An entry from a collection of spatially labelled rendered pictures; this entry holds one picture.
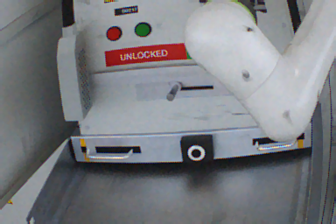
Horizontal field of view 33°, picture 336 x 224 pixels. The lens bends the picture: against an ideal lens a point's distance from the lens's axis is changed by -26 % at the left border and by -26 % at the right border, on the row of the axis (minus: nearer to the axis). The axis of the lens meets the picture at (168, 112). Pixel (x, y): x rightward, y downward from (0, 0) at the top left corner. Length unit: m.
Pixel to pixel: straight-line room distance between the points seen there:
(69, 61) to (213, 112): 0.31
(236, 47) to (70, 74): 0.50
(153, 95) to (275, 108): 0.53
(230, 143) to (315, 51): 0.50
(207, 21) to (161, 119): 0.56
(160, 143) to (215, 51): 0.57
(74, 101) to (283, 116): 0.53
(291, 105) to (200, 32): 0.16
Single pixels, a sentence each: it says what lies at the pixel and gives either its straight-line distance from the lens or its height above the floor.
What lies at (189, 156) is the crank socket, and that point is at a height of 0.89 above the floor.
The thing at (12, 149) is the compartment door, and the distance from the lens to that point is 1.48.
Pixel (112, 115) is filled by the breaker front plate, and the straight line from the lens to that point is 1.43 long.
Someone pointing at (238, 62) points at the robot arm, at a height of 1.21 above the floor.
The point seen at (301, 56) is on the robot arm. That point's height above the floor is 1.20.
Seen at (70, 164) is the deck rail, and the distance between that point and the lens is 1.47.
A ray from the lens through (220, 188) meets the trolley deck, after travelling 1.33.
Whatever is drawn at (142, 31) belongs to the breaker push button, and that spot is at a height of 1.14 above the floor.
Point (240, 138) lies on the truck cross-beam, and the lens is 1.38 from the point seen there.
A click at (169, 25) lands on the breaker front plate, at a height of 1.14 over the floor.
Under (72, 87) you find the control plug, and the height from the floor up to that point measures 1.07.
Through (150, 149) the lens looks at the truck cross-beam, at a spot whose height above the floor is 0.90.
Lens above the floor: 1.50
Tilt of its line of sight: 22 degrees down
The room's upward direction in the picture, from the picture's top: 9 degrees counter-clockwise
